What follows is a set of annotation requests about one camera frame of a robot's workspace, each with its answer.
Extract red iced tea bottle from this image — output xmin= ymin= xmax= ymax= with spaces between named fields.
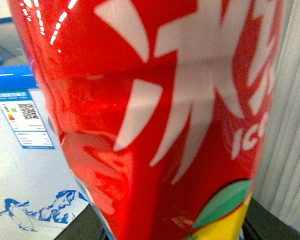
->
xmin=8 ymin=0 xmax=285 ymax=240

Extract white blue chest freezer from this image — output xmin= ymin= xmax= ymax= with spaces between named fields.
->
xmin=0 ymin=17 xmax=88 ymax=240

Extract glass sliding freezer lid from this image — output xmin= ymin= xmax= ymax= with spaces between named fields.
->
xmin=0 ymin=46 xmax=29 ymax=67

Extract blue energy label sticker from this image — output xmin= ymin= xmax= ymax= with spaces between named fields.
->
xmin=0 ymin=89 xmax=55 ymax=150

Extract white vertical blinds curtain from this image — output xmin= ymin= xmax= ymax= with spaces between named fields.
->
xmin=253 ymin=0 xmax=300 ymax=233

